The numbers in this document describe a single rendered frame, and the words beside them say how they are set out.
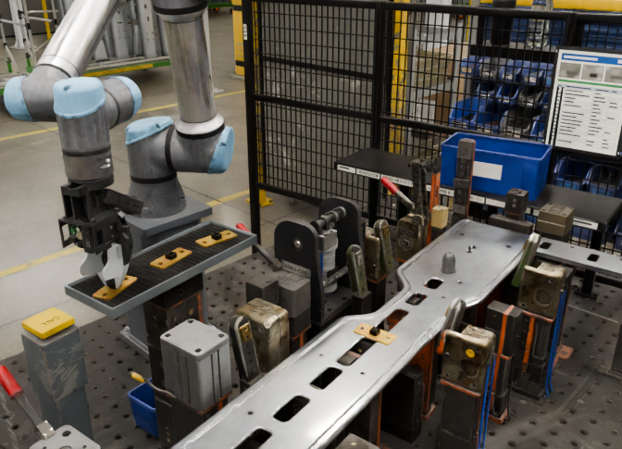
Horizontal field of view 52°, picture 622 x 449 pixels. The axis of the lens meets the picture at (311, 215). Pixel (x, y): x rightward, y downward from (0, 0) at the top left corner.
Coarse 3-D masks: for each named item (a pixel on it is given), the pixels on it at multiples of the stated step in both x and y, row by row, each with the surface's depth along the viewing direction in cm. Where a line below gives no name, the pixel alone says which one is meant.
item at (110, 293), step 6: (126, 276) 117; (108, 282) 113; (114, 282) 113; (126, 282) 114; (132, 282) 115; (102, 288) 113; (108, 288) 112; (114, 288) 112; (120, 288) 112; (96, 294) 110; (102, 294) 111; (108, 294) 110; (114, 294) 110; (108, 300) 109
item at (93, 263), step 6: (102, 252) 110; (90, 258) 109; (96, 258) 110; (102, 258) 111; (84, 264) 108; (90, 264) 109; (96, 264) 111; (102, 264) 111; (84, 270) 108; (90, 270) 109; (96, 270) 111; (102, 270) 111
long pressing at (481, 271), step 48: (480, 240) 169; (480, 288) 145; (336, 336) 127; (432, 336) 128; (288, 384) 113; (336, 384) 113; (384, 384) 114; (192, 432) 102; (240, 432) 102; (288, 432) 102; (336, 432) 103
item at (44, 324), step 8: (48, 312) 106; (56, 312) 106; (24, 320) 103; (32, 320) 103; (40, 320) 103; (48, 320) 103; (56, 320) 103; (64, 320) 103; (72, 320) 104; (24, 328) 103; (32, 328) 101; (40, 328) 101; (48, 328) 101; (56, 328) 102; (64, 328) 103; (40, 336) 101; (48, 336) 101
